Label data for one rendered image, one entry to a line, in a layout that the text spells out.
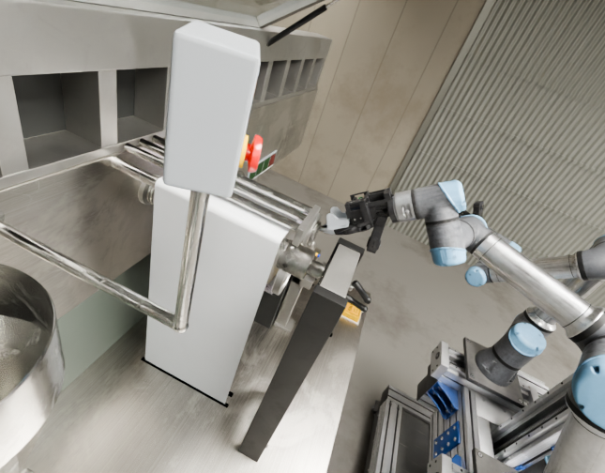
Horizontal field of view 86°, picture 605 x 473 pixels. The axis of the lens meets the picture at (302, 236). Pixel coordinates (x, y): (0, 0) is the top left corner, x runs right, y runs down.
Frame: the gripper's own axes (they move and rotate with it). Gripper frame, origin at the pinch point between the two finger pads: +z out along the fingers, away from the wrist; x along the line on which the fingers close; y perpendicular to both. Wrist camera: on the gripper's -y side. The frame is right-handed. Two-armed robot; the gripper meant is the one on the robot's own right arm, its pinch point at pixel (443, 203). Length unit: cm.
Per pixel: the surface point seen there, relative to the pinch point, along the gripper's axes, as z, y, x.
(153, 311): -14, -36, -131
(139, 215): 22, -21, -120
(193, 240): -17, -49, -128
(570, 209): -39, 59, 244
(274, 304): 3, 10, -92
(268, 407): -23, -5, -116
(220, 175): -20, -57, -127
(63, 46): 16, -55, -128
